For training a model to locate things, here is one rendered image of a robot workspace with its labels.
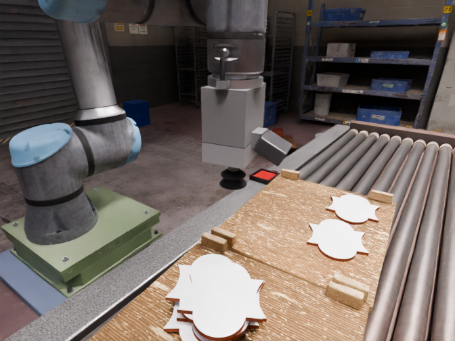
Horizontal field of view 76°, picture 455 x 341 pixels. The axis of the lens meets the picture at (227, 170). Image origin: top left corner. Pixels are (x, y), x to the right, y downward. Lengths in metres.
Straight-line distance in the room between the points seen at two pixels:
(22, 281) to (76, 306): 0.21
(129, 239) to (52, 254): 0.16
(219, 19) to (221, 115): 0.11
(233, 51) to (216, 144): 0.12
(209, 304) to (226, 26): 0.38
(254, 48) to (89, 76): 0.44
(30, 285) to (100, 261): 0.15
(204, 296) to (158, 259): 0.21
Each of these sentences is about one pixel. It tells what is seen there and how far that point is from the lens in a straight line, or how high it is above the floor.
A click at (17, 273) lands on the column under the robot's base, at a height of 0.87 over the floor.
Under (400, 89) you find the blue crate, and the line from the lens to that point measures 5.10.
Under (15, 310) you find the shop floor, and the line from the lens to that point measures 2.11.
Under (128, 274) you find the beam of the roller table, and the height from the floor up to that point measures 0.92.
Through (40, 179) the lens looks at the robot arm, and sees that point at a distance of 0.69.
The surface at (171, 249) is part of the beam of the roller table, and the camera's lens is 0.69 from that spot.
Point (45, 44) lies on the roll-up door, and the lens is 5.38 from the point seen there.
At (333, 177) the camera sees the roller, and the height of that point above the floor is 0.92.
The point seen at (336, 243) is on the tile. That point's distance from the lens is 0.69.
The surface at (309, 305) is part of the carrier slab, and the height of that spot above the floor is 0.94.
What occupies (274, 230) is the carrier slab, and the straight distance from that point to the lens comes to 0.71.
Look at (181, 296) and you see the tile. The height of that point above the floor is 0.98.
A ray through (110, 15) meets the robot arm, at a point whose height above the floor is 1.37.
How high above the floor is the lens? 1.35
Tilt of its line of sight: 24 degrees down
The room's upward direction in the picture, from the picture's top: straight up
